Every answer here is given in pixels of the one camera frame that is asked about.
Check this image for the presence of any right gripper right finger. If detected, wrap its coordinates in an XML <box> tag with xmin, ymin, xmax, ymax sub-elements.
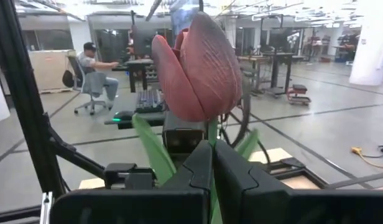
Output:
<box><xmin>213</xmin><ymin>139</ymin><xmax>383</xmax><ymax>224</ymax></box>

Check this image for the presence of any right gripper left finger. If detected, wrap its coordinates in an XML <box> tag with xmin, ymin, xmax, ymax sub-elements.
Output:
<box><xmin>50</xmin><ymin>139</ymin><xmax>213</xmax><ymax>224</ymax></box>

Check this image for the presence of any dark red tulip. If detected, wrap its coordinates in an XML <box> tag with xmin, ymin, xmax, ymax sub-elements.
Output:
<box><xmin>131</xmin><ymin>11</ymin><xmax>261</xmax><ymax>224</ymax></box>

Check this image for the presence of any black keyboard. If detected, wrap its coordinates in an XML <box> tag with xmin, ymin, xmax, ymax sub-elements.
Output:
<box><xmin>134</xmin><ymin>89</ymin><xmax>164</xmax><ymax>113</ymax></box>

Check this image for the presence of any black desk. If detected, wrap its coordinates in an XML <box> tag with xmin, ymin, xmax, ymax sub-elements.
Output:
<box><xmin>104</xmin><ymin>88</ymin><xmax>167</xmax><ymax>130</ymax></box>
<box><xmin>112</xmin><ymin>58</ymin><xmax>155</xmax><ymax>93</ymax></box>

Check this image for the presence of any red rolling stool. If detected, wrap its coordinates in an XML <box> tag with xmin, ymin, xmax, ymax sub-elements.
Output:
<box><xmin>286</xmin><ymin>83</ymin><xmax>312</xmax><ymax>106</ymax></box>

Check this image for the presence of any grey office chair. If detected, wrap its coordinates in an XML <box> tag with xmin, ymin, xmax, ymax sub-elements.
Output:
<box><xmin>67</xmin><ymin>55</ymin><xmax>114</xmax><ymax>116</ymax></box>

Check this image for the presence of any black hanging bag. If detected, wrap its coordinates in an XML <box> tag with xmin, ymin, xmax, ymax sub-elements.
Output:
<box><xmin>62</xmin><ymin>70</ymin><xmax>75</xmax><ymax>88</ymax></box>

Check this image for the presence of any wooden workbench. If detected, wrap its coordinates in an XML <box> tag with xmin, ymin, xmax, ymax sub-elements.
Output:
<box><xmin>238</xmin><ymin>52</ymin><xmax>304</xmax><ymax>97</ymax></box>

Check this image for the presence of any person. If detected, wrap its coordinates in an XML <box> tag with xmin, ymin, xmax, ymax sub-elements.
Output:
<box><xmin>76</xmin><ymin>42</ymin><xmax>120</xmax><ymax>110</ymax></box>

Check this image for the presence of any black monitor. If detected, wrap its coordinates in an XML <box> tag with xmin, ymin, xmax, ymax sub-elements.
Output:
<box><xmin>131</xmin><ymin>24</ymin><xmax>158</xmax><ymax>58</ymax></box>

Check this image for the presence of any beige wooden crate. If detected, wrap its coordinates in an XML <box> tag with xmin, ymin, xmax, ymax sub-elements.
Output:
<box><xmin>28</xmin><ymin>49</ymin><xmax>77</xmax><ymax>94</ymax></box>

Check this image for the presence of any white pillar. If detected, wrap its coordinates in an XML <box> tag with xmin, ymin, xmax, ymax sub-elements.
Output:
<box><xmin>348</xmin><ymin>0</ymin><xmax>383</xmax><ymax>86</ymax></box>

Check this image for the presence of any yellow extension cord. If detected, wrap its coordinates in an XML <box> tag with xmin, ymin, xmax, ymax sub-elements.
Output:
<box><xmin>351</xmin><ymin>146</ymin><xmax>383</xmax><ymax>170</ymax></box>

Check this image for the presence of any black table frame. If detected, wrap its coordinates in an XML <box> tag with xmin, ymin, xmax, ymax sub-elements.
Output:
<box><xmin>0</xmin><ymin>0</ymin><xmax>157</xmax><ymax>224</ymax></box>

